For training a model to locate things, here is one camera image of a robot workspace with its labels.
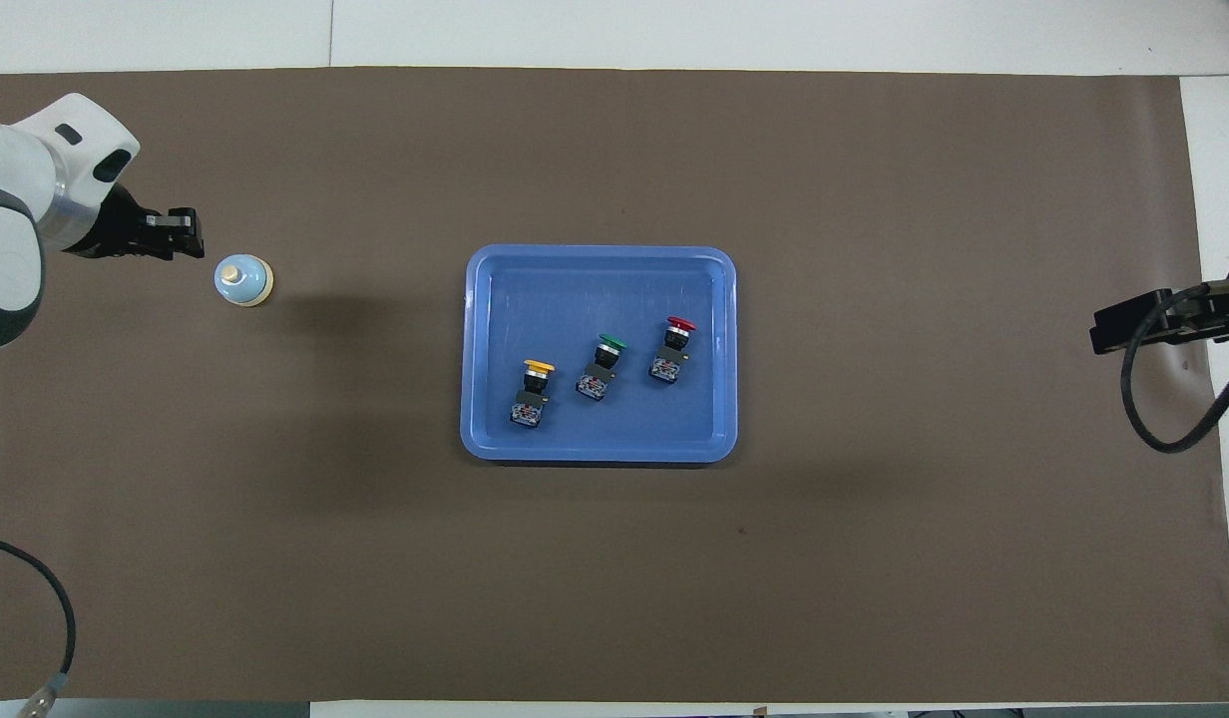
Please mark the red push button switch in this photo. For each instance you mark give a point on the red push button switch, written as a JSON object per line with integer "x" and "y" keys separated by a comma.
{"x": 671, "y": 351}

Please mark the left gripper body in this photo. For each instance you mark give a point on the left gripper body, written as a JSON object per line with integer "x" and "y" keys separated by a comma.
{"x": 114, "y": 229}

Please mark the green push button switch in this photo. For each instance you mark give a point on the green push button switch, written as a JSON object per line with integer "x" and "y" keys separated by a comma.
{"x": 601, "y": 369}

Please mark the blue plastic tray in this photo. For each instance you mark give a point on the blue plastic tray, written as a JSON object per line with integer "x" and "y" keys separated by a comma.
{"x": 595, "y": 289}

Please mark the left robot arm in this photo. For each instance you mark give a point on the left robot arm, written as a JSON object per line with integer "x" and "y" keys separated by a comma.
{"x": 16, "y": 170}

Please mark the yellow push button switch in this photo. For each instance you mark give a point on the yellow push button switch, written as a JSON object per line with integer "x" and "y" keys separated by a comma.
{"x": 531, "y": 394}

